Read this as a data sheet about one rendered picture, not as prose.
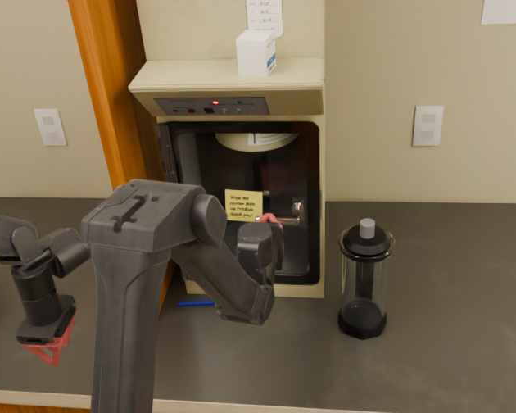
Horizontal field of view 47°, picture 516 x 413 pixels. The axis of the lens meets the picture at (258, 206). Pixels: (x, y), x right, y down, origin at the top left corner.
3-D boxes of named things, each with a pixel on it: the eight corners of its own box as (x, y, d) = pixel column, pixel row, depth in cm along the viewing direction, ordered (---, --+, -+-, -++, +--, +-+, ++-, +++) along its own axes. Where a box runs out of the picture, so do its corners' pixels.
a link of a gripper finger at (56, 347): (82, 345, 106) (70, 306, 101) (67, 376, 100) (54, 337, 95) (47, 342, 107) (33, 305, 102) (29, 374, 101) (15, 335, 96)
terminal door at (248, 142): (187, 279, 135) (160, 120, 113) (320, 283, 131) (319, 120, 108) (186, 281, 134) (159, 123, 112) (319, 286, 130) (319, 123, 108)
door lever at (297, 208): (258, 212, 121) (257, 201, 120) (304, 212, 120) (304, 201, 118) (255, 228, 117) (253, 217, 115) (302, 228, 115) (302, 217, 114)
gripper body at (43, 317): (77, 302, 104) (67, 270, 100) (53, 346, 96) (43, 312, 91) (42, 301, 105) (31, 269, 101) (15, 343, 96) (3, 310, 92)
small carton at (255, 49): (248, 64, 101) (245, 29, 98) (276, 65, 100) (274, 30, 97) (238, 74, 98) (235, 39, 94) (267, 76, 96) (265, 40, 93)
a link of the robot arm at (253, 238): (215, 316, 97) (265, 324, 95) (208, 262, 91) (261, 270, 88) (238, 270, 107) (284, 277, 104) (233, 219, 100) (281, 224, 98)
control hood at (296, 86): (153, 111, 112) (145, 60, 106) (324, 109, 108) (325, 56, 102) (137, 139, 102) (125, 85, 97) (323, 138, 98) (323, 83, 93)
